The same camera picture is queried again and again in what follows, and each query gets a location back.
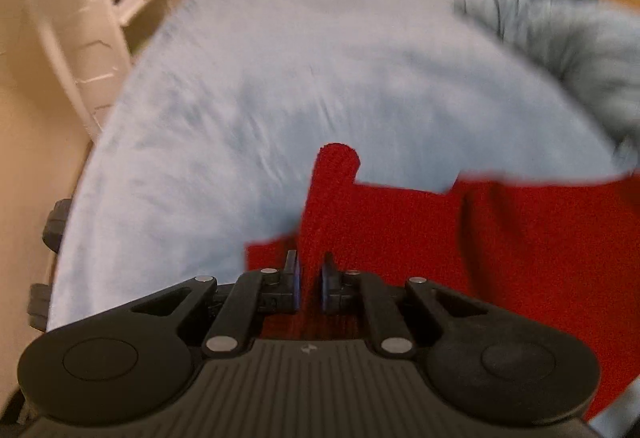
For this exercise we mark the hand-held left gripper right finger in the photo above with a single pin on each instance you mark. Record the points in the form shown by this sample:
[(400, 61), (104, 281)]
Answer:
[(325, 284)]

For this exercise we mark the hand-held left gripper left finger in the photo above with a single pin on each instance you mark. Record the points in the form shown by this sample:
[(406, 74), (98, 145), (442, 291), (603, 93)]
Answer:
[(297, 279)]

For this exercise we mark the red knit cardigan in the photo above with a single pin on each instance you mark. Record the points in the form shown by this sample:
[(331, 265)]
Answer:
[(400, 238)]

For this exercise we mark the light blue bed sheet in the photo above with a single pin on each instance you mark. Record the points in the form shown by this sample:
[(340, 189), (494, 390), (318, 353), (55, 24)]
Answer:
[(280, 83)]

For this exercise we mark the crumpled blue-grey blanket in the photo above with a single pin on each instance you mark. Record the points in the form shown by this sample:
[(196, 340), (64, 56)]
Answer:
[(560, 33)]

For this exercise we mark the black bed frame knob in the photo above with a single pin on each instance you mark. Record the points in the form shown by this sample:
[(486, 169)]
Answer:
[(38, 307), (55, 224)]

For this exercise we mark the white pedestal fan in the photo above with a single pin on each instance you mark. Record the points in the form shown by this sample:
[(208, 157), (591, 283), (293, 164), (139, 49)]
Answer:
[(65, 18)]

